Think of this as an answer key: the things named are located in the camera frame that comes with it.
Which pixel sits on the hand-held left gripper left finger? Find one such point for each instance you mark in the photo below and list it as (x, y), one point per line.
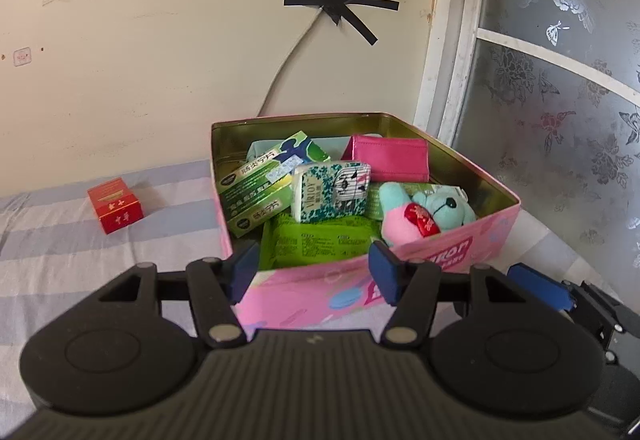
(243, 270)

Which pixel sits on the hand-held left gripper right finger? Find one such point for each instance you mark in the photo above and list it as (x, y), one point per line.
(385, 275)

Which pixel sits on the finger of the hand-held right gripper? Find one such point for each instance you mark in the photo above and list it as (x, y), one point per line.
(540, 287)

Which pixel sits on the pink tin box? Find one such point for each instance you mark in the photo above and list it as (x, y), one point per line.
(310, 295)

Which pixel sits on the green blue medicine box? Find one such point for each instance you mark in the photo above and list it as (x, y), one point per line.
(260, 175)

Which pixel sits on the patterned tissue pack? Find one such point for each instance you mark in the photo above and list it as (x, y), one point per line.
(325, 192)

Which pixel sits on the pink fabric wallet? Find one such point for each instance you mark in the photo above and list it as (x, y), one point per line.
(387, 157)

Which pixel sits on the green wet wipes packet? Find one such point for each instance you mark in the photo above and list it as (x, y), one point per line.
(320, 242)

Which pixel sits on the small green packet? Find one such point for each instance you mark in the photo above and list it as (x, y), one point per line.
(375, 202)

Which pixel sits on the teal plush toy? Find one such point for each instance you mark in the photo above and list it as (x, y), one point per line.
(440, 210)

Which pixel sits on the small red box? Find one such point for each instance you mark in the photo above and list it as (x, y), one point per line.
(115, 207)

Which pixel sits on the black tape cross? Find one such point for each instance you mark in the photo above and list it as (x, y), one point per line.
(340, 5)

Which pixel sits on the white window frame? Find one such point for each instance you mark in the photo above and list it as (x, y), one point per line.
(450, 45)

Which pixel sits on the small square wall sticker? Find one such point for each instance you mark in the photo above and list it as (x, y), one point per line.
(22, 56)

